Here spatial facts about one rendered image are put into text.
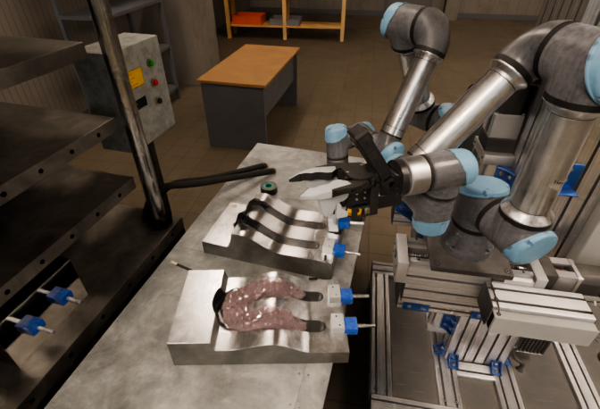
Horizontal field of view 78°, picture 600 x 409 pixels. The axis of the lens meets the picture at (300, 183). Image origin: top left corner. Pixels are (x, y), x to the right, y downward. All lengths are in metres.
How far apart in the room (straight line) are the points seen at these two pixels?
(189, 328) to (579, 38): 1.11
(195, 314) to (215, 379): 0.18
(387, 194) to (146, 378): 0.86
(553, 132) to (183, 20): 4.91
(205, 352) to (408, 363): 1.05
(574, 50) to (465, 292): 0.76
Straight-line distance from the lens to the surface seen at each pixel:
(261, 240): 1.34
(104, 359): 1.32
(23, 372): 1.42
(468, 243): 1.16
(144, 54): 1.66
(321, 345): 1.15
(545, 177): 0.94
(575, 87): 0.85
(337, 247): 1.32
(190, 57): 5.50
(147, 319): 1.35
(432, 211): 0.80
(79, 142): 1.35
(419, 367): 1.92
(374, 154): 0.66
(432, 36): 1.23
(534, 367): 2.13
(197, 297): 1.21
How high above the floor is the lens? 1.83
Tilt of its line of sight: 35 degrees down
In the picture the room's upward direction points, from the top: straight up
